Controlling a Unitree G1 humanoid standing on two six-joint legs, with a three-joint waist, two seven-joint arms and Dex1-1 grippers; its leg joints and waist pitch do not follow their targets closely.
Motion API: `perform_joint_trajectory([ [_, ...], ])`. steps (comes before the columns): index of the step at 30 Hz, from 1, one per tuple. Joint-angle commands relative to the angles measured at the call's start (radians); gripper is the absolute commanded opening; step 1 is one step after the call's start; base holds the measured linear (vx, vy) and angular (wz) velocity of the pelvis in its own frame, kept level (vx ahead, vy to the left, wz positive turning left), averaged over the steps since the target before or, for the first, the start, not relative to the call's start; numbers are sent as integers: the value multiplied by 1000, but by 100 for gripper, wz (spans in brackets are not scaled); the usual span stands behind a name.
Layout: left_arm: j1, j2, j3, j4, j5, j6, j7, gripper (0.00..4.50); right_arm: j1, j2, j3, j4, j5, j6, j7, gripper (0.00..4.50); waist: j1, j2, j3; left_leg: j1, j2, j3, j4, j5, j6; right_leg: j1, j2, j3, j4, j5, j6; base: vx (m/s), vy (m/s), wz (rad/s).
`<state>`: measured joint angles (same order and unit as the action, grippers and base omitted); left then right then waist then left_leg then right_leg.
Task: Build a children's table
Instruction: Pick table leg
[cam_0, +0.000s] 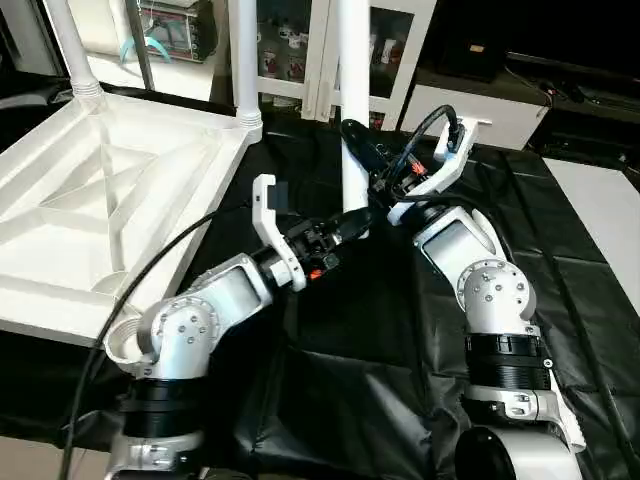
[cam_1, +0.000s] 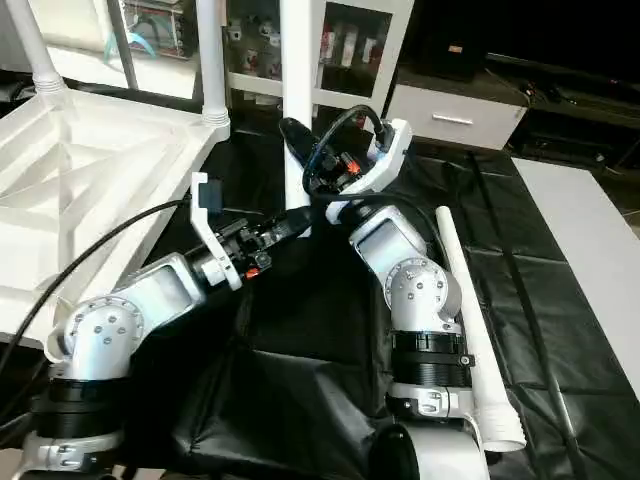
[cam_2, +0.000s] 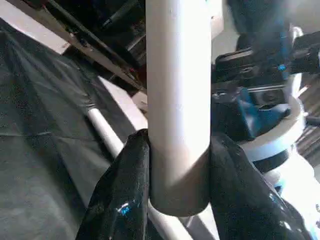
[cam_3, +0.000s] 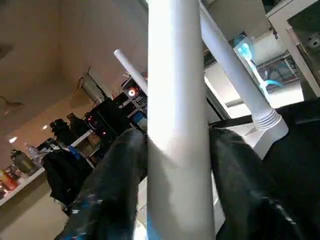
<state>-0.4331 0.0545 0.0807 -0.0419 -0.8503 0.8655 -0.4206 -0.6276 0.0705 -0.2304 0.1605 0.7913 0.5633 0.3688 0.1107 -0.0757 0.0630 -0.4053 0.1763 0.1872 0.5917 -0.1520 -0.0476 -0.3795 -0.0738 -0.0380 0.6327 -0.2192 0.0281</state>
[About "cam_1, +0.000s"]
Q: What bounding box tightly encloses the white plastic table leg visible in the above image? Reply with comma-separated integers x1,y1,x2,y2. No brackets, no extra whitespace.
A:
195,0,232,128
279,0,327,237
434,205,527,454
4,0,67,95

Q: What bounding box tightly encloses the white plastic table top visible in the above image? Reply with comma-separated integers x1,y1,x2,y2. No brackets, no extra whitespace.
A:
0,82,232,363

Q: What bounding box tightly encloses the white glass-door cabinet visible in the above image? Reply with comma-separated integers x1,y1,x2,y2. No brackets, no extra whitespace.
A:
224,0,417,120

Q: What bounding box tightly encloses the white drawer unit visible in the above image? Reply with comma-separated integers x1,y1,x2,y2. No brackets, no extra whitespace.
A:
384,85,532,152

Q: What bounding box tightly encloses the black work mat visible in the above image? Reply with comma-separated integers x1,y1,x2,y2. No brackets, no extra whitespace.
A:
0,75,640,480

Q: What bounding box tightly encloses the blue grey floor appliance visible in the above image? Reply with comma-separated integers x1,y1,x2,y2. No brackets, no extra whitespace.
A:
104,0,197,61

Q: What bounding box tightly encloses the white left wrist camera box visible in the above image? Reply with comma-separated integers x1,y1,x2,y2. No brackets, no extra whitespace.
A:
189,172,247,293

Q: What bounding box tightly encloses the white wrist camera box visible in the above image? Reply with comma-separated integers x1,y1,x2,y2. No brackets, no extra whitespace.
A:
364,118,414,197
189,172,247,293

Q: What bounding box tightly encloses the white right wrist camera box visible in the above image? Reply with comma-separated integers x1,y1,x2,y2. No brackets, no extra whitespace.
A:
364,118,414,197

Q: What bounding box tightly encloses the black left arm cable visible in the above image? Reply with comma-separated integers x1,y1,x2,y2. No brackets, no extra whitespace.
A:
0,198,207,403

